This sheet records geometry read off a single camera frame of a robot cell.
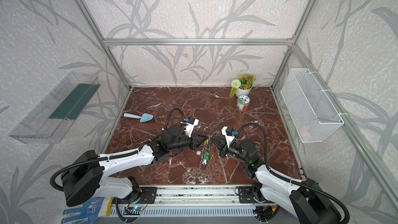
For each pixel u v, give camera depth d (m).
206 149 0.77
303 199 0.42
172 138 0.61
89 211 0.69
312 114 0.63
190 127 0.71
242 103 1.02
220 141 0.70
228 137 0.67
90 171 0.42
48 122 0.64
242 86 1.05
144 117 1.03
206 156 0.83
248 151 0.60
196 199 0.73
